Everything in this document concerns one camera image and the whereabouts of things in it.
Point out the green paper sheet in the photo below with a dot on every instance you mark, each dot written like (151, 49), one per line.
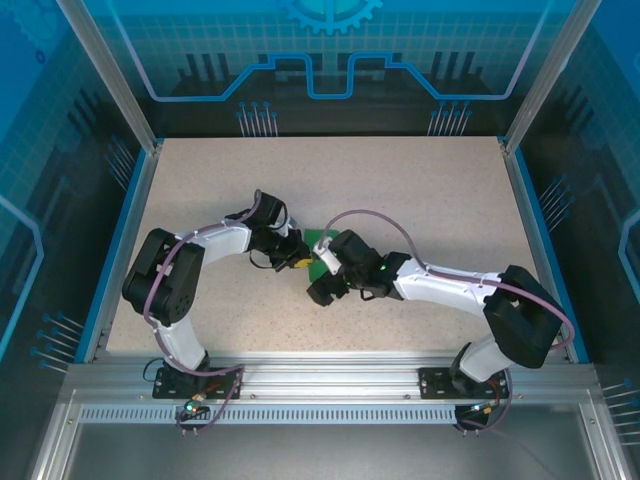
(311, 236)

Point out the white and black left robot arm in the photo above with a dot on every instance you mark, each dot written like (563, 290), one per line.
(160, 285)

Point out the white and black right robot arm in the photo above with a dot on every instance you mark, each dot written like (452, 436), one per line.
(525, 320)

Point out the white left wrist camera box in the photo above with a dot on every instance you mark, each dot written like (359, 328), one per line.
(291, 227)

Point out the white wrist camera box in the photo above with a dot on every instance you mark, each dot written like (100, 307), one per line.
(291, 227)
(327, 254)

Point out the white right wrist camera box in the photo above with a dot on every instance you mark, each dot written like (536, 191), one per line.
(327, 254)

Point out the aluminium mounting rail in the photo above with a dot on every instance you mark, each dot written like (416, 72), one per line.
(325, 372)

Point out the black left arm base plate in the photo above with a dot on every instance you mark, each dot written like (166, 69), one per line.
(225, 385)

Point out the aluminium left side rail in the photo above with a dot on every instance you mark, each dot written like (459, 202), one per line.
(141, 200)

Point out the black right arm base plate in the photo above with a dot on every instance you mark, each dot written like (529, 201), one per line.
(435, 382)

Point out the aluminium right side rail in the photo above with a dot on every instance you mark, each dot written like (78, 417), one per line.
(522, 200)

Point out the aluminium left frame post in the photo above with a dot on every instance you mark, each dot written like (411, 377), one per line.
(112, 75)

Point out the aluminium frame post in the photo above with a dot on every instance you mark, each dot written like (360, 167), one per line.
(112, 75)
(541, 75)

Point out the aluminium right frame post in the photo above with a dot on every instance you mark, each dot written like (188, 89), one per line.
(541, 75)

